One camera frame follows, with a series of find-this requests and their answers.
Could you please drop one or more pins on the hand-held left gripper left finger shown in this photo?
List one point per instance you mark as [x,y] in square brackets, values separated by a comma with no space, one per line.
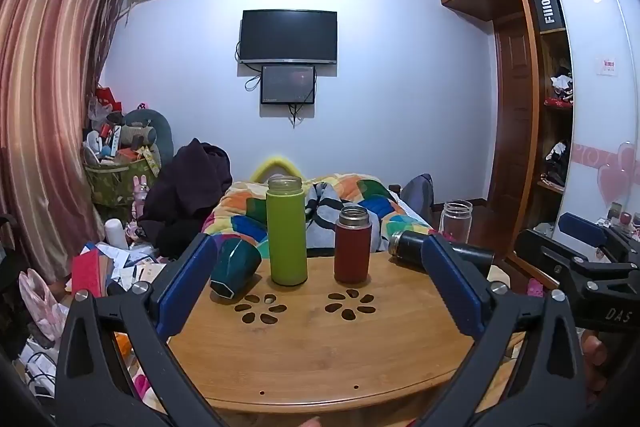
[184,289]

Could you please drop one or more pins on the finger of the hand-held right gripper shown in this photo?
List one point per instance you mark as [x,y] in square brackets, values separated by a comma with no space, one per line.
[582,231]
[550,252]

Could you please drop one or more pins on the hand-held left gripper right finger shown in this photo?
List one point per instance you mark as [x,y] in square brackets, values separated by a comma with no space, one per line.
[450,289]

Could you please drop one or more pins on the dark green faceted cup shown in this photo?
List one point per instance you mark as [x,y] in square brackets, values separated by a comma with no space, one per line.
[234,263]

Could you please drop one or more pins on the black thermos cup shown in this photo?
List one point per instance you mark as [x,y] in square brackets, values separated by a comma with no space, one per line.
[406,248]

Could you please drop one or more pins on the red thermos cup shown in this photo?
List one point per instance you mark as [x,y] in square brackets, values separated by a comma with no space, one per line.
[351,252]

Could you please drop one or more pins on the tall green cup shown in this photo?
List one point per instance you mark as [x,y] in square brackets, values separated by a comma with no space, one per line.
[287,237]

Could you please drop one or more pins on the person's right hand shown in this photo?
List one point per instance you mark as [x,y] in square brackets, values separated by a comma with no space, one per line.
[594,357]

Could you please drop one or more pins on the clear glass jar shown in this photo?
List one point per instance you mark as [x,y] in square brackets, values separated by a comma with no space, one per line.
[455,223]

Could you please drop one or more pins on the white bottle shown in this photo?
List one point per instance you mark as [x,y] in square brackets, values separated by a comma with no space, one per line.
[116,234]

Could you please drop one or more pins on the red box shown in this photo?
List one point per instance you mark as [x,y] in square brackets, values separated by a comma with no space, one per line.
[89,274]

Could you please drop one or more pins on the grey backpack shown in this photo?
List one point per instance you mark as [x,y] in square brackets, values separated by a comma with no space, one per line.
[417,197]

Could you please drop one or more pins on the pink rabbit toy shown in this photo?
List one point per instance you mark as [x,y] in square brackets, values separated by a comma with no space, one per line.
[140,197]

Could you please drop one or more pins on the dark clothes pile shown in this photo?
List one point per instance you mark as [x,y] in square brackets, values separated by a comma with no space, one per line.
[190,187]

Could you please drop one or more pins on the green storage basket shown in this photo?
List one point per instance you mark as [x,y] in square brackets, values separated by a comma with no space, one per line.
[115,184]

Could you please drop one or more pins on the colourful patchwork quilt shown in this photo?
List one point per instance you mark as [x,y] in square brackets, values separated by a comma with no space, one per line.
[362,189]

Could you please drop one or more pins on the pink floral bag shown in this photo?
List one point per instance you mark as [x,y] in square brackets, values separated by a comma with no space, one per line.
[42,307]

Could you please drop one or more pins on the yellow cushion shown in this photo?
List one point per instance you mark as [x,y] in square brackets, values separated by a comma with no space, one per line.
[276,163]

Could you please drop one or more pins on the grey-green plush toy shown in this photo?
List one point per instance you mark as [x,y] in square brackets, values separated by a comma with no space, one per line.
[150,127]

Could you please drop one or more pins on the wooden wardrobe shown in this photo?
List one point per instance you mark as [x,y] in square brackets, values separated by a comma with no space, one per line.
[510,57]

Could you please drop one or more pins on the red gift bag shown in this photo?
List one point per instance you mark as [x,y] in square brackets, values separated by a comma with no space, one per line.
[107,99]

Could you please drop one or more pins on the black box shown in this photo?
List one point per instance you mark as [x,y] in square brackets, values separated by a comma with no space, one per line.
[549,12]

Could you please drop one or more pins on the striped pink curtain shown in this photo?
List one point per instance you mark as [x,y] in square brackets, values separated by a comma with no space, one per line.
[45,82]

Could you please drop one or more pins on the small wall monitor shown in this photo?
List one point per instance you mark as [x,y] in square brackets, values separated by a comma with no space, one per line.
[287,83]

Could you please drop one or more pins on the wall-mounted black television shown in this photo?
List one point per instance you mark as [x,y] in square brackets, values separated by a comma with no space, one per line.
[287,36]

